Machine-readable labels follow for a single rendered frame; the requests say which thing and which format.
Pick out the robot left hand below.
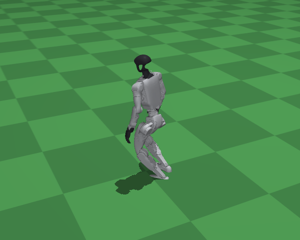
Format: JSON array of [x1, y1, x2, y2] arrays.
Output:
[[125, 127, 134, 144]]

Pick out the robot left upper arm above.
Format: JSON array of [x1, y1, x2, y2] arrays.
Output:
[[131, 81, 143, 114]]

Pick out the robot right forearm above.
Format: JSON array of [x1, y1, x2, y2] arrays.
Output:
[[156, 95, 165, 109]]

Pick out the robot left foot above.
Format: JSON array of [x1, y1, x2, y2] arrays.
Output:
[[149, 174, 169, 180]]

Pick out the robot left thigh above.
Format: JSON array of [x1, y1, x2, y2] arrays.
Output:
[[134, 121, 154, 157]]

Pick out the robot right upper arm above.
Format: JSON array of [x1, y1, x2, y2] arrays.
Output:
[[153, 72, 166, 97]]

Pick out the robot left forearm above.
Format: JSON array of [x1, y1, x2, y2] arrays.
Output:
[[128, 106, 139, 130]]

